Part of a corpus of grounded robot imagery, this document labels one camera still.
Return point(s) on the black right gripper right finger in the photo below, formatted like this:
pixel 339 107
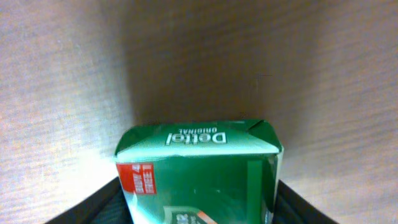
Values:
pixel 291 208

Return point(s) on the green Dettol soap box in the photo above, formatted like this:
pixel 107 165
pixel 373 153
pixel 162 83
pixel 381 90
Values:
pixel 208 172

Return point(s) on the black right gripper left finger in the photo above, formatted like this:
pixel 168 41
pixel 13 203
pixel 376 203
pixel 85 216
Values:
pixel 105 206

